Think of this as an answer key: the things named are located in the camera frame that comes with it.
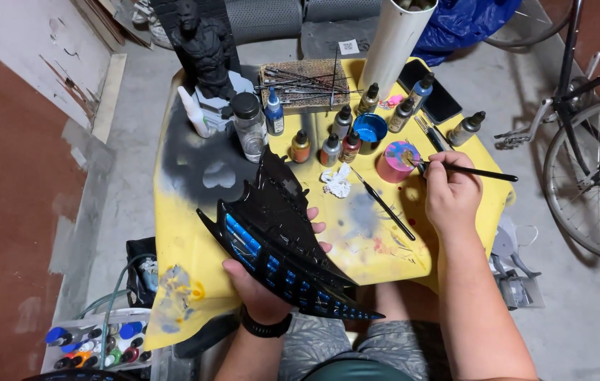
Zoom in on brown tray of tools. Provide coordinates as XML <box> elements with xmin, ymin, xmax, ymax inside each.
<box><xmin>258</xmin><ymin>58</ymin><xmax>352</xmax><ymax>116</ymax></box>

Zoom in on blue paint dropper bottle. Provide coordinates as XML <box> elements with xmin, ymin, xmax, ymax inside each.
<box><xmin>264</xmin><ymin>87</ymin><xmax>285</xmax><ymax>137</ymax></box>

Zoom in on white wooden plank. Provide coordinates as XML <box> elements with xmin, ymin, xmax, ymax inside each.
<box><xmin>91</xmin><ymin>52</ymin><xmax>128</xmax><ymax>145</ymax></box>

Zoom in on blue tarp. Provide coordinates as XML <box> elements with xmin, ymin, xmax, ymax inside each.
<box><xmin>411</xmin><ymin>0</ymin><xmax>523</xmax><ymax>67</ymax></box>

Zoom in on thin black paintbrush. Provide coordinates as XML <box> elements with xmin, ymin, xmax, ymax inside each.
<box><xmin>351</xmin><ymin>168</ymin><xmax>417</xmax><ymax>242</ymax></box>

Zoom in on red paint dropper bottle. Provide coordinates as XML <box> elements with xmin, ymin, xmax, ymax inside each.
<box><xmin>339</xmin><ymin>130</ymin><xmax>362</xmax><ymax>164</ymax></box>

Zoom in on black-handled paintbrush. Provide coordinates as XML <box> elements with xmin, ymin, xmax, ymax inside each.
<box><xmin>408</xmin><ymin>157</ymin><xmax>519</xmax><ymax>183</ymax></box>

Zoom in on clear bin of paint bottles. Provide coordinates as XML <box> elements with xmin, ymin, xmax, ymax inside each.
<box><xmin>40</xmin><ymin>308</ymin><xmax>153</xmax><ymax>374</ymax></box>

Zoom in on bronze paint dropper bottle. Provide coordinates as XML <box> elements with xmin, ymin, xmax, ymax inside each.
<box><xmin>387</xmin><ymin>97</ymin><xmax>416</xmax><ymax>133</ymax></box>

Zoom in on pair of dark brushes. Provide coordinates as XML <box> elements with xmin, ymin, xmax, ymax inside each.
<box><xmin>414</xmin><ymin>113</ymin><xmax>452</xmax><ymax>154</ymax></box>

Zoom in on blue paint cup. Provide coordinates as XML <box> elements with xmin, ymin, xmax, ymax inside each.
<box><xmin>352</xmin><ymin>113</ymin><xmax>389</xmax><ymax>156</ymax></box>

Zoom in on black bag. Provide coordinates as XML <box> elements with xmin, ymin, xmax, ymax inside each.
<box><xmin>125</xmin><ymin>237</ymin><xmax>159</xmax><ymax>310</ymax></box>

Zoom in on clear jar with black lid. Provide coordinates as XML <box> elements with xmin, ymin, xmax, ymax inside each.
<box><xmin>231</xmin><ymin>92</ymin><xmax>269</xmax><ymax>164</ymax></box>

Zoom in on silver paint dropper bottle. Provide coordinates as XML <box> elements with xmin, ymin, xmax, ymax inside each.
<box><xmin>319</xmin><ymin>133</ymin><xmax>342</xmax><ymax>168</ymax></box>

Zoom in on crumpled white tissue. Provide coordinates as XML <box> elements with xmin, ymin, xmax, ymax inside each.
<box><xmin>320</xmin><ymin>162</ymin><xmax>353</xmax><ymax>199</ymax></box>

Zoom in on person's knee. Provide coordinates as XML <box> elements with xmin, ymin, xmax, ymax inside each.
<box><xmin>373</xmin><ymin>280</ymin><xmax>441</xmax><ymax>325</ymax></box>

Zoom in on pale silver dropper bottle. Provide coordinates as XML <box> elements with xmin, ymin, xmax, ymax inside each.
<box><xmin>446</xmin><ymin>110</ymin><xmax>487</xmax><ymax>148</ymax></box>

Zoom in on white plastic tube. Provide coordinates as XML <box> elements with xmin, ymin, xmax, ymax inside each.
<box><xmin>357</xmin><ymin>0</ymin><xmax>439</xmax><ymax>101</ymax></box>

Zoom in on stack of wooden boards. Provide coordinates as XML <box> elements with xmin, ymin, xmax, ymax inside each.
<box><xmin>72</xmin><ymin>0</ymin><xmax>154</xmax><ymax>52</ymax></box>

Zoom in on black smartphone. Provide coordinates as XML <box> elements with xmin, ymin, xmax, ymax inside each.
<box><xmin>397</xmin><ymin>58</ymin><xmax>464</xmax><ymax>126</ymax></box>

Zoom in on grey paint dropper bottle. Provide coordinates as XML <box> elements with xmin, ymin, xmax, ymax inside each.
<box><xmin>331</xmin><ymin>104</ymin><xmax>354</xmax><ymax>140</ymax></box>

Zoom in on black figure statue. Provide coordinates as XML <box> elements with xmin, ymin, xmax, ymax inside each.
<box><xmin>169</xmin><ymin>0</ymin><xmax>238</xmax><ymax>102</ymax></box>

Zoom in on black wristwatch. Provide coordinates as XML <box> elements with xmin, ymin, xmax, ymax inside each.
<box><xmin>239</xmin><ymin>305</ymin><xmax>294</xmax><ymax>339</ymax></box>

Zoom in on pink paint-smeared cup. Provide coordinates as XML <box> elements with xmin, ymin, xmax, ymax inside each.
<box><xmin>375</xmin><ymin>140</ymin><xmax>422</xmax><ymax>184</ymax></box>

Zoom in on bicycle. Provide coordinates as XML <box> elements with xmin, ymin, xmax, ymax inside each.
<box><xmin>484</xmin><ymin>0</ymin><xmax>600</xmax><ymax>267</ymax></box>

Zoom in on grey mesh roll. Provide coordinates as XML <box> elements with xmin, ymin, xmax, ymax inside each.
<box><xmin>305</xmin><ymin>0</ymin><xmax>381</xmax><ymax>23</ymax></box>
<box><xmin>225</xmin><ymin>0</ymin><xmax>304</xmax><ymax>46</ymax></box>

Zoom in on metallic blue dropper bottle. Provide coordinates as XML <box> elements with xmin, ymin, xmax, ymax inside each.
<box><xmin>408</xmin><ymin>72</ymin><xmax>436</xmax><ymax>113</ymax></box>

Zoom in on green shirt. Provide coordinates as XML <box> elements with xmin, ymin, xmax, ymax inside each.
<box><xmin>300</xmin><ymin>359</ymin><xmax>418</xmax><ymax>381</ymax></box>

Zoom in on white squeeze bottle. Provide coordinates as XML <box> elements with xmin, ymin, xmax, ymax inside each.
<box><xmin>177</xmin><ymin>85</ymin><xmax>211</xmax><ymax>140</ymax></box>

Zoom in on person's left hand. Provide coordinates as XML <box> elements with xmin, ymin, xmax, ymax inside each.
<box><xmin>222</xmin><ymin>206</ymin><xmax>334</xmax><ymax>325</ymax></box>

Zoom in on grey patterned shorts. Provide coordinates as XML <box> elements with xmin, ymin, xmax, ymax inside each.
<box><xmin>278</xmin><ymin>311</ymin><xmax>439</xmax><ymax>381</ymax></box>

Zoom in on heap of grey model parts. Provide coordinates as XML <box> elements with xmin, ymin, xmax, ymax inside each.
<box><xmin>489</xmin><ymin>225</ymin><xmax>545</xmax><ymax>311</ymax></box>

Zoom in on gold paint dropper bottle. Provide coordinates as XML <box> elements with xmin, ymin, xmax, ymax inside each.
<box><xmin>356</xmin><ymin>83</ymin><xmax>380</xmax><ymax>116</ymax></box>

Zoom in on yellow paint-stained tablecloth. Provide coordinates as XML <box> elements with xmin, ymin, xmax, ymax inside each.
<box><xmin>143</xmin><ymin>56</ymin><xmax>516</xmax><ymax>351</ymax></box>

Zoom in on grey mat with code sticker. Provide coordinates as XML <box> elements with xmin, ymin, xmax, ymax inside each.
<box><xmin>300</xmin><ymin>18</ymin><xmax>381</xmax><ymax>60</ymax></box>

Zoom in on person's right hand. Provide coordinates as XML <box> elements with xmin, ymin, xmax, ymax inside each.
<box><xmin>423</xmin><ymin>151</ymin><xmax>484</xmax><ymax>235</ymax></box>

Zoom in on grey statue base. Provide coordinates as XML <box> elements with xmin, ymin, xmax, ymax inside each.
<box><xmin>193</xmin><ymin>70</ymin><xmax>256</xmax><ymax>134</ymax></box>

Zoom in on black model wing blue panels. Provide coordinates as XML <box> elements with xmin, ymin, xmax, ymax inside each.
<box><xmin>196</xmin><ymin>145</ymin><xmax>386</xmax><ymax>321</ymax></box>

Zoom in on green hose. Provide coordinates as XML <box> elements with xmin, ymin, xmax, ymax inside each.
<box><xmin>74</xmin><ymin>253</ymin><xmax>157</xmax><ymax>371</ymax></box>

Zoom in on orange paint dropper bottle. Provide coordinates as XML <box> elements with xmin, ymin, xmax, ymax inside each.
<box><xmin>290</xmin><ymin>129</ymin><xmax>312</xmax><ymax>164</ymax></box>

